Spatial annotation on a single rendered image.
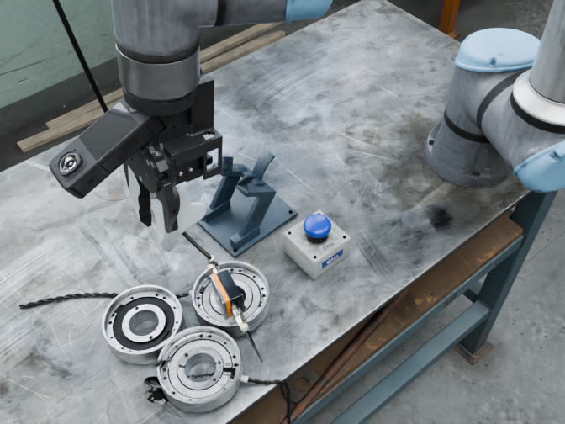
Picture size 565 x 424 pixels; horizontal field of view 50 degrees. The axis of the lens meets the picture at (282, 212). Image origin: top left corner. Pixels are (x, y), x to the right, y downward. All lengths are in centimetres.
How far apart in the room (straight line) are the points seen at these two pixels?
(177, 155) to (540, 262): 156
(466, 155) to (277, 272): 35
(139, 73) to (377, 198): 54
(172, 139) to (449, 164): 53
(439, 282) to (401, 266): 31
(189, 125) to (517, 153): 44
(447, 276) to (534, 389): 64
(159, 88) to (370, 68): 74
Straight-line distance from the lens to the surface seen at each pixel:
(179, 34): 55
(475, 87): 93
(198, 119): 64
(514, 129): 86
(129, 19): 54
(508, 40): 96
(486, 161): 102
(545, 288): 198
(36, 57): 244
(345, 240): 88
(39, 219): 104
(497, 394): 176
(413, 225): 97
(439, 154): 103
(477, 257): 128
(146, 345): 82
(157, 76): 56
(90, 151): 61
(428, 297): 120
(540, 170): 84
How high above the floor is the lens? 154
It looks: 49 degrees down
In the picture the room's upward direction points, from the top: 2 degrees counter-clockwise
